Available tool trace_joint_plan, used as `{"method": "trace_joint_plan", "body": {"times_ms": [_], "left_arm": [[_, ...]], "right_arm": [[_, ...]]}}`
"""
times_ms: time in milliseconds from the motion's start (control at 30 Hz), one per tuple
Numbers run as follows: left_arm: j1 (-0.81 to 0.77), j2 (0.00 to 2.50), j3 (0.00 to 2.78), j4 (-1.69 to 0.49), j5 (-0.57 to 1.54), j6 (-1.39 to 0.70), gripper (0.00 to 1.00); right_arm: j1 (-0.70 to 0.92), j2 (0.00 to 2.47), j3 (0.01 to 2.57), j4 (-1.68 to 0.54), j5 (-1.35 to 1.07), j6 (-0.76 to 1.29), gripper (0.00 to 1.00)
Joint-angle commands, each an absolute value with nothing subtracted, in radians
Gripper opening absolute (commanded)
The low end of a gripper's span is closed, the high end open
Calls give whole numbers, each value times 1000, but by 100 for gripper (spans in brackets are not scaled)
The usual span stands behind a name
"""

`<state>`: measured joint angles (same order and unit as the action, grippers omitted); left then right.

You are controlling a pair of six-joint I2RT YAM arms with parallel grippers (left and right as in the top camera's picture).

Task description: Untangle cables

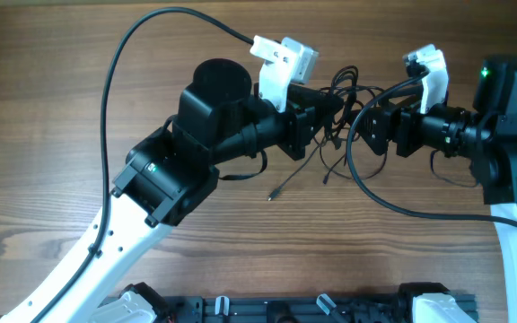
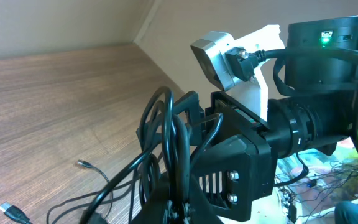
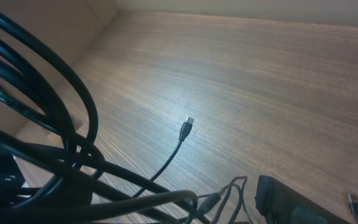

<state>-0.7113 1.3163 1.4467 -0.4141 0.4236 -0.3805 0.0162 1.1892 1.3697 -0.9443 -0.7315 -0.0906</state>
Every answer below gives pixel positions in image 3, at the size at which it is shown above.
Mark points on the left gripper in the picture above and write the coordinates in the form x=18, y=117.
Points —
x=279, y=204

